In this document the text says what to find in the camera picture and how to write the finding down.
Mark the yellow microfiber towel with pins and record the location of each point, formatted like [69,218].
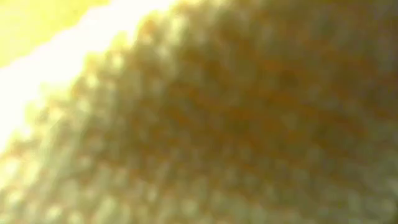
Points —
[217,124]

